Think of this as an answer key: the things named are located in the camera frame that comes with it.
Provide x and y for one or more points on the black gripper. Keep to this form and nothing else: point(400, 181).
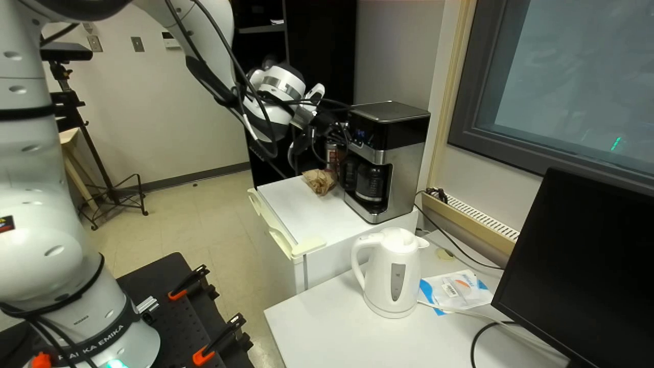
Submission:
point(308, 147)

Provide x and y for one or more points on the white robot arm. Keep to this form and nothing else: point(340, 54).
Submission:
point(50, 274)

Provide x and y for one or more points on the dark coffee canister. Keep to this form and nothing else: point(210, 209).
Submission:
point(333, 158)

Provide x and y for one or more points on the black silver coffee machine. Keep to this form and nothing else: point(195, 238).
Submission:
point(382, 158)

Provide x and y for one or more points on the tan crumpled paper bag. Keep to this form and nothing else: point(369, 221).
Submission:
point(319, 181)

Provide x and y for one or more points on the white mini fridge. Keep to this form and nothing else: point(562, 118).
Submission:
point(307, 238)

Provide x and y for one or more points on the white electric kettle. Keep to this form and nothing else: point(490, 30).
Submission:
point(386, 267)

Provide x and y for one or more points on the blue white packet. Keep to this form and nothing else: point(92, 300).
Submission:
point(455, 290)

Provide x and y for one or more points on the left black monitor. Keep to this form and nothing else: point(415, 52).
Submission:
point(580, 274)

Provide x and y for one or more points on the orange handled black clamp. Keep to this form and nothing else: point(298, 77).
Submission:
point(196, 278)

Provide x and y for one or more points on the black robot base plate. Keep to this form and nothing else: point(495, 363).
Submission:
point(180, 328)

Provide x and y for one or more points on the black camera tripod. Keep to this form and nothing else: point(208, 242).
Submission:
point(99, 200)

